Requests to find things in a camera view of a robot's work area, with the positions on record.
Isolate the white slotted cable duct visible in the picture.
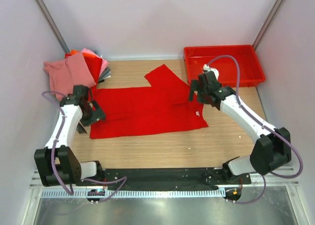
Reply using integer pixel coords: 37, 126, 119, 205
41, 188, 225, 199

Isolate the red folded t shirt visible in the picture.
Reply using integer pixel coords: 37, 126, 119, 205
65, 52, 102, 93

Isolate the dusty pink folded t shirt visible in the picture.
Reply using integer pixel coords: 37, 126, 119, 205
43, 52, 97, 101

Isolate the aluminium frame post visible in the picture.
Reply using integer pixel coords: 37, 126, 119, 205
34, 0, 70, 53
252, 0, 285, 51

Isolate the red plastic tray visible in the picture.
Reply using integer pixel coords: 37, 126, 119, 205
184, 45, 266, 87

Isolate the right aluminium frame post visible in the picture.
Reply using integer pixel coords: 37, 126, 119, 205
252, 0, 285, 51

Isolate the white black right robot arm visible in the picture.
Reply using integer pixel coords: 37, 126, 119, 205
189, 71, 292, 184

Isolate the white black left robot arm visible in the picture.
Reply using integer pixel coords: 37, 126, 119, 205
34, 85, 106, 187

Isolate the red t shirt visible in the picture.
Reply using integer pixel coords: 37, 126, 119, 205
65, 52, 102, 93
90, 64, 208, 139

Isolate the light pink folded t shirt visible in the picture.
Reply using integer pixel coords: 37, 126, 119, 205
81, 48, 108, 76

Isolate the orange folded t shirt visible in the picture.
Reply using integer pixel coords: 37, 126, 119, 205
70, 50, 80, 55

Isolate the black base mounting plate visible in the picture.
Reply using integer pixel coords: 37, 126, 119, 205
75, 167, 252, 192

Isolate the grey folded t shirt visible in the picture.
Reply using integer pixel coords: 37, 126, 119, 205
98, 67, 111, 83

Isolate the left aluminium frame post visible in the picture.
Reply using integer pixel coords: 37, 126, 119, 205
34, 0, 70, 53

